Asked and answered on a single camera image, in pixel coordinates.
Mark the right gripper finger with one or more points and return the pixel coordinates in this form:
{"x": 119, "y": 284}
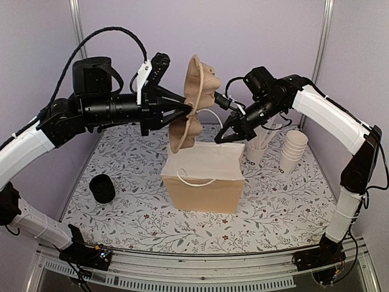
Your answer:
{"x": 228, "y": 126}
{"x": 227, "y": 138}

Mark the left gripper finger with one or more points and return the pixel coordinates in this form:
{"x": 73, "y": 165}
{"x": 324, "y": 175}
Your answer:
{"x": 169, "y": 115}
{"x": 170, "y": 100}

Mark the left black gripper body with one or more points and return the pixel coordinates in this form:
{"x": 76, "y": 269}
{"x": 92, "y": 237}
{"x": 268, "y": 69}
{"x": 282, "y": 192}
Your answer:
{"x": 99, "y": 110}

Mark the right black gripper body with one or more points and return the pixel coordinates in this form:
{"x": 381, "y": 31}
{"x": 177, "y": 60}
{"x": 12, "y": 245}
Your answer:
{"x": 270, "y": 111}

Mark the brown cardboard cup carrier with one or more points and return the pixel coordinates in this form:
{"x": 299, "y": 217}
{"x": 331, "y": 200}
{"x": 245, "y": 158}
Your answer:
{"x": 200, "y": 86}

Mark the brown paper bag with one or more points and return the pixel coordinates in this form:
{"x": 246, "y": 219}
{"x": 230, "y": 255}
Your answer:
{"x": 202, "y": 176}

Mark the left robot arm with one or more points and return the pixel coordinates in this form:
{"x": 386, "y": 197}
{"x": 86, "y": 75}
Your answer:
{"x": 56, "y": 126}

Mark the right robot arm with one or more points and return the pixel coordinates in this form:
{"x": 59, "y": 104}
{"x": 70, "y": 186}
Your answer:
{"x": 360, "y": 139}

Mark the bundle of wrapped straws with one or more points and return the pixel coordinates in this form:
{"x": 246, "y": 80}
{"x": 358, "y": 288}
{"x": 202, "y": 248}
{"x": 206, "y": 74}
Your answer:
{"x": 263, "y": 135}

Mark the cup holding straws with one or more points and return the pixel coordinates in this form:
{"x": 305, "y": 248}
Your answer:
{"x": 254, "y": 156}

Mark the stack of white paper cups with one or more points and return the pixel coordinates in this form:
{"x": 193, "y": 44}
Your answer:
{"x": 292, "y": 151}

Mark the floral table mat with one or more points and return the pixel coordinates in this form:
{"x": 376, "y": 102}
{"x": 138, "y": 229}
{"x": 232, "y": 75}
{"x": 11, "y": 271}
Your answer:
{"x": 275, "y": 211}

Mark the stack of black lids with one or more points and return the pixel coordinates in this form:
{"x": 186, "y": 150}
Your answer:
{"x": 102, "y": 188}

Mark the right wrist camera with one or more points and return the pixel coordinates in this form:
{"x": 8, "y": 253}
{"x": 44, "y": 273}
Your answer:
{"x": 227, "y": 103}

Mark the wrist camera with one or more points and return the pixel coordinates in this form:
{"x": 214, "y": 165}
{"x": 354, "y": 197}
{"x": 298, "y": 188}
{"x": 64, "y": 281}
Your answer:
{"x": 227, "y": 103}
{"x": 151, "y": 72}

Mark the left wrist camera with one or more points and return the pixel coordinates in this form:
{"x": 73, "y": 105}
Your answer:
{"x": 151, "y": 72}

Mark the left aluminium frame post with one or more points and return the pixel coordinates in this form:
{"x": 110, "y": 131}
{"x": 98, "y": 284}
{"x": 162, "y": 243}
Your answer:
{"x": 76, "y": 20}

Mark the aluminium frame post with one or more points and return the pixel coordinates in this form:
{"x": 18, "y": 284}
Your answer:
{"x": 76, "y": 20}
{"x": 324, "y": 35}

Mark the right aluminium frame post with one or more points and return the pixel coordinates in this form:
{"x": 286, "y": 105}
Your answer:
{"x": 324, "y": 35}

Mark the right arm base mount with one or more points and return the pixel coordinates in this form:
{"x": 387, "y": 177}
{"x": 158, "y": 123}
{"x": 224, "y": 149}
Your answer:
{"x": 328, "y": 252}

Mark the front aluminium rail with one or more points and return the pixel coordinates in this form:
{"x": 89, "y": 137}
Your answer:
{"x": 260, "y": 271}

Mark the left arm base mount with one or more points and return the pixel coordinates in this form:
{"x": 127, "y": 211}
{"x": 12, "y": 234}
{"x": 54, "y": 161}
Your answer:
{"x": 96, "y": 257}

